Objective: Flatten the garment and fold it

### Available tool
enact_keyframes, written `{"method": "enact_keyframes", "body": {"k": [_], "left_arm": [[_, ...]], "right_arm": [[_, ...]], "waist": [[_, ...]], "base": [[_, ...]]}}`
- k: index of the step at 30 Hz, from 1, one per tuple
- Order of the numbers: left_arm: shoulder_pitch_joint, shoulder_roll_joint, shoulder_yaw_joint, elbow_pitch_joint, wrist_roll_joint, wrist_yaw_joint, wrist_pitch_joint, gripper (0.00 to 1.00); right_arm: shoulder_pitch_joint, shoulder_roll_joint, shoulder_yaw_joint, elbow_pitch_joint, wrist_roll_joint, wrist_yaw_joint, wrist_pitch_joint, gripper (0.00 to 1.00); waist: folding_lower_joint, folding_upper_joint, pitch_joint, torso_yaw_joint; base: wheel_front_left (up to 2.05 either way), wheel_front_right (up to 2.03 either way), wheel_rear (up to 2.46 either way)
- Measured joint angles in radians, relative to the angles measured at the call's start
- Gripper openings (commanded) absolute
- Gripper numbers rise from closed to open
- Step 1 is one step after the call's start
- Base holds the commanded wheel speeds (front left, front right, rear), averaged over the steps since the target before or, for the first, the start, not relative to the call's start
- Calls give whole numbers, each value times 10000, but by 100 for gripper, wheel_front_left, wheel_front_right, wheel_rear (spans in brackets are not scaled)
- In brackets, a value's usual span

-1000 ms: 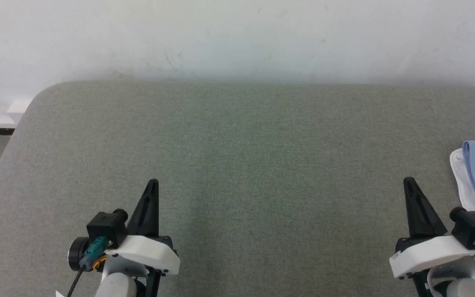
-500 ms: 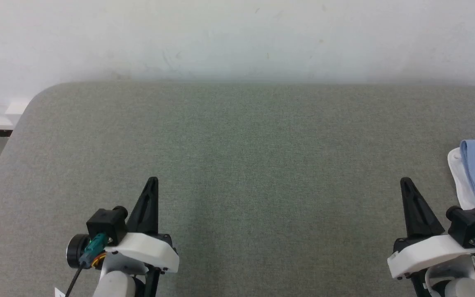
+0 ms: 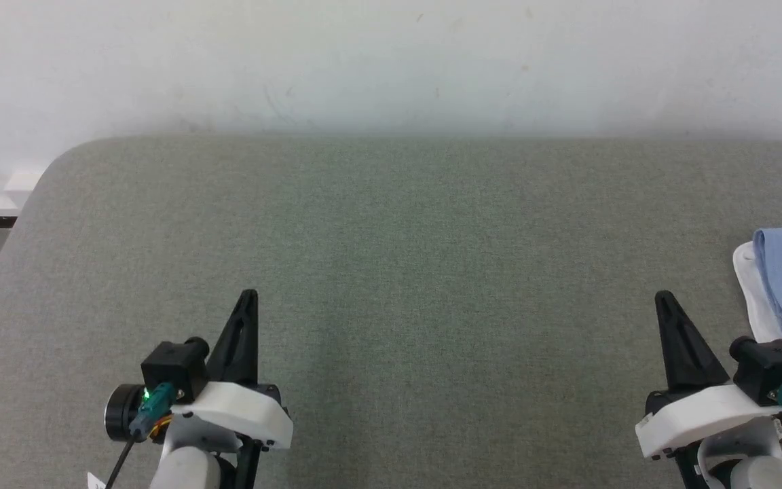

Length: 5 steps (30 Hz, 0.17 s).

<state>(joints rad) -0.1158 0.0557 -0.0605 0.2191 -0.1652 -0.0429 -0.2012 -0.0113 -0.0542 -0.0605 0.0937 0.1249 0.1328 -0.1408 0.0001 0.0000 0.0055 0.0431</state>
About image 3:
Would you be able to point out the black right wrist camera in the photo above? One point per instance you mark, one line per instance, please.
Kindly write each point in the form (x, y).
(771, 367)

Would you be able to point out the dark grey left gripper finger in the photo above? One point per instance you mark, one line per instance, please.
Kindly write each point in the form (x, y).
(247, 353)
(228, 353)

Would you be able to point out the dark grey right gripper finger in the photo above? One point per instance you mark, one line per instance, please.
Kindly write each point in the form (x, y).
(703, 363)
(675, 353)

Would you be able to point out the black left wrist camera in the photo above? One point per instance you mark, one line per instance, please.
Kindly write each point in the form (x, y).
(174, 367)

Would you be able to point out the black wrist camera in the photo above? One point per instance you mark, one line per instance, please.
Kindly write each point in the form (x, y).
(771, 367)
(174, 367)

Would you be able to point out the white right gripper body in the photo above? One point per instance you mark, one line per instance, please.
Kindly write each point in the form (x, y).
(696, 414)

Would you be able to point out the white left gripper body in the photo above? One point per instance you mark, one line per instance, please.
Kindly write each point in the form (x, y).
(235, 411)

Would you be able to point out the grey fabric sofa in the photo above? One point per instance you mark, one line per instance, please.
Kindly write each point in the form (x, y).
(398, 272)

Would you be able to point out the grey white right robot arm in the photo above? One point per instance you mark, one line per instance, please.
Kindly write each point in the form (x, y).
(757, 468)

